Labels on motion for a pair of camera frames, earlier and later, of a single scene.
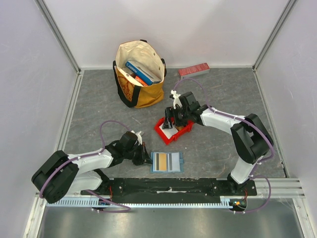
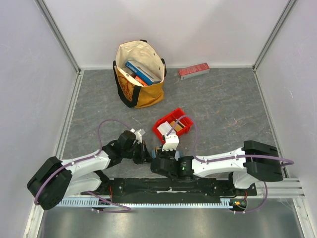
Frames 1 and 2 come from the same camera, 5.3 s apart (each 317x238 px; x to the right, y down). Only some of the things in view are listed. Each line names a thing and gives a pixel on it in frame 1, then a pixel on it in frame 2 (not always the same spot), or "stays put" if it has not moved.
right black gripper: (171, 114) to (159, 156)
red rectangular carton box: (194, 70) stays put
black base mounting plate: (172, 190) stays put
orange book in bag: (141, 81) stays put
